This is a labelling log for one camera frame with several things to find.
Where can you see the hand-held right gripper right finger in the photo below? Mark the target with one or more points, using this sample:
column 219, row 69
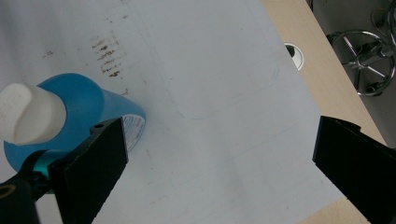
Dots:
column 355, row 161

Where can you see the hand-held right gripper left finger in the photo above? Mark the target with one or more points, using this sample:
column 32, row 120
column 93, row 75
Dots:
column 90, row 168

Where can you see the blue bottle with white cap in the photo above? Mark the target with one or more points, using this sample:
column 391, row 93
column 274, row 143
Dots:
column 84, row 99

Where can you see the chrome chair base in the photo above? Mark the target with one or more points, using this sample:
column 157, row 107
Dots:
column 361, row 63

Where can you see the white table sheet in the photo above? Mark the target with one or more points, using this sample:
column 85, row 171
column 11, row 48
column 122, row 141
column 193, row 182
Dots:
column 218, row 93

